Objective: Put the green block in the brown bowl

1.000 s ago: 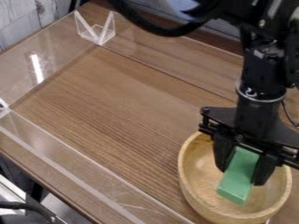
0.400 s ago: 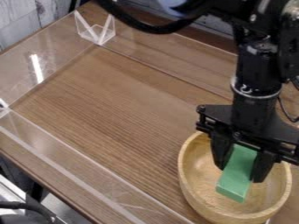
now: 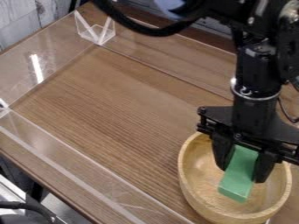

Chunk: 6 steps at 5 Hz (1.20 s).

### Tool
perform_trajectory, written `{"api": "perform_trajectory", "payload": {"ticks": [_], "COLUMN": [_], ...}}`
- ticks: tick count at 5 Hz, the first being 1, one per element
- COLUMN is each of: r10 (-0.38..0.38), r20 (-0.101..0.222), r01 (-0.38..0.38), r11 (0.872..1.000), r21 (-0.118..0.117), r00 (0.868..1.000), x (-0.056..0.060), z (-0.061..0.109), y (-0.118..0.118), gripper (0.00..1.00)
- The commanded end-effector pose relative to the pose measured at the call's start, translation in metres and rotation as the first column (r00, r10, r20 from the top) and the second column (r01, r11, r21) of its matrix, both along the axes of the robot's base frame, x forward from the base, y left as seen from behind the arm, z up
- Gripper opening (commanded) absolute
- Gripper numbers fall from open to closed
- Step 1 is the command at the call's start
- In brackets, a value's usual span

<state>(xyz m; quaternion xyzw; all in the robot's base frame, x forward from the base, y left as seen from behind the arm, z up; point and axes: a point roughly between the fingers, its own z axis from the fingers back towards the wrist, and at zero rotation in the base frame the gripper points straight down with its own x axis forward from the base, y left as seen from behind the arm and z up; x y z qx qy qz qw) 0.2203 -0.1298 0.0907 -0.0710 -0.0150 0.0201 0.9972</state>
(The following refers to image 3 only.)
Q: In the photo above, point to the brown wooden bowl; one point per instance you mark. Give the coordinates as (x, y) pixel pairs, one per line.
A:
(200, 176)

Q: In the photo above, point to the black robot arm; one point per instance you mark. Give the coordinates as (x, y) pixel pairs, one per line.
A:
(264, 27)

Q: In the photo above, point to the clear acrylic corner bracket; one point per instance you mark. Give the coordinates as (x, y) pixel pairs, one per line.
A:
(98, 34)

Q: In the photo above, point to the clear acrylic tray wall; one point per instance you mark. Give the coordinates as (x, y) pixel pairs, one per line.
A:
(97, 115)

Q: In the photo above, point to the green rectangular block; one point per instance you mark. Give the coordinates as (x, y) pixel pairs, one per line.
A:
(236, 182)

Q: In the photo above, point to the black metal table frame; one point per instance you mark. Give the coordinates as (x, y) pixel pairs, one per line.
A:
(36, 213)

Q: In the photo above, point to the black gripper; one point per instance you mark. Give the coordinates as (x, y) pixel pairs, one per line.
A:
(251, 124)

